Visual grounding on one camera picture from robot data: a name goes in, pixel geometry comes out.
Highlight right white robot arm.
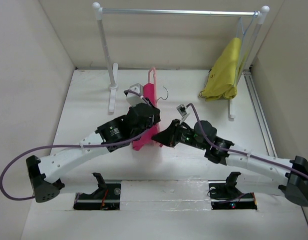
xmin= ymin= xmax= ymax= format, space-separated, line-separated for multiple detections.
xmin=152 ymin=119 xmax=308 ymax=207

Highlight pink plastic hanger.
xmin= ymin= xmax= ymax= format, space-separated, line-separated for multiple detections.
xmin=145 ymin=67 xmax=168 ymax=148

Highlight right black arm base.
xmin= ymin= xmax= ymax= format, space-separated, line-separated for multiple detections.
xmin=207 ymin=172 xmax=258 ymax=210

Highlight yellow garment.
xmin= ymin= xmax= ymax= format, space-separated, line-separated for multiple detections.
xmin=198 ymin=37 xmax=247 ymax=102

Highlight light blue plastic hanger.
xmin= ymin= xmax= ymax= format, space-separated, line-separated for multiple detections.
xmin=235 ymin=11 xmax=260 ymax=86

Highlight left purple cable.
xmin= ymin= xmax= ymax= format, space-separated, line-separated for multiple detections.
xmin=0 ymin=90 xmax=152 ymax=202

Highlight white and silver clothes rack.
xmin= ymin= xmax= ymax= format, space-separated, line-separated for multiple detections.
xmin=92 ymin=2 xmax=270 ymax=114

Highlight pink trousers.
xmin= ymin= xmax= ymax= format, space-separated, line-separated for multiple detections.
xmin=132 ymin=83 xmax=160 ymax=151

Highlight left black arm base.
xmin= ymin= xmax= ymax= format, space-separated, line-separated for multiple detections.
xmin=73 ymin=173 xmax=122 ymax=211

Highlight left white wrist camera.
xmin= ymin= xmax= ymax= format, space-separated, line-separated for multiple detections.
xmin=124 ymin=83 xmax=144 ymax=107

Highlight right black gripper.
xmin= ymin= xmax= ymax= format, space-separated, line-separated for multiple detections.
xmin=151 ymin=117 xmax=207 ymax=150

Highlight aluminium rail right side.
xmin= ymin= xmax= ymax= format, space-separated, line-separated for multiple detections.
xmin=243 ymin=71 xmax=278 ymax=157

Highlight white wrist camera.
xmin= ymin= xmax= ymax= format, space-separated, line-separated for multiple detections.
xmin=124 ymin=83 xmax=144 ymax=107
xmin=176 ymin=104 xmax=189 ymax=123

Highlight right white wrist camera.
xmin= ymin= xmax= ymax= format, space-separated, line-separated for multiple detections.
xmin=176 ymin=104 xmax=189 ymax=123

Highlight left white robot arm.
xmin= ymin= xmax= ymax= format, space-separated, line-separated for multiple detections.
xmin=26 ymin=103 xmax=160 ymax=203

